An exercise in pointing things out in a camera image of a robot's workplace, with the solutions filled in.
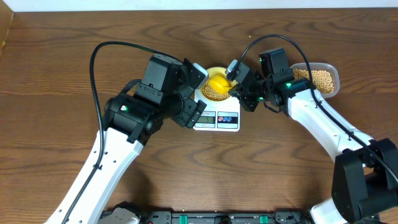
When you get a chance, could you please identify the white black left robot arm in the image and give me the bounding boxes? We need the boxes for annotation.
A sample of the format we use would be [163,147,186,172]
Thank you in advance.
[47,54,208,223]

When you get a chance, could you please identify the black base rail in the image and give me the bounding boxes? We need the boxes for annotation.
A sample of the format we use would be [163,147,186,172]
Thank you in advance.
[99,202,313,224]

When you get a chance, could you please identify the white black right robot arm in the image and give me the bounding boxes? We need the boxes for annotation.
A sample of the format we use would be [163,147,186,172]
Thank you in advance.
[226,48,397,223]

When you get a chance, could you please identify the clear plastic container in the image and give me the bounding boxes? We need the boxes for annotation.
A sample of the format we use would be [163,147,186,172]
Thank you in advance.
[290,62,340,98]

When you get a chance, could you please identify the white digital kitchen scale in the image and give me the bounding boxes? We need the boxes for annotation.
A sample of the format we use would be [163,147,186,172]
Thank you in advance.
[193,89,240,132]

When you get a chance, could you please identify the soybeans pile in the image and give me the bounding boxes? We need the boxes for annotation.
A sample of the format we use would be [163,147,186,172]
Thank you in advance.
[293,69,335,94]

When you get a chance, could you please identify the yellow measuring scoop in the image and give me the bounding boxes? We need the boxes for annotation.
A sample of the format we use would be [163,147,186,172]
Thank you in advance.
[208,75,236,95]

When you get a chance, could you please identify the soybeans in yellow bowl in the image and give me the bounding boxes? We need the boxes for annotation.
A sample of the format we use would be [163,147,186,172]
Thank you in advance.
[201,81,230,101]

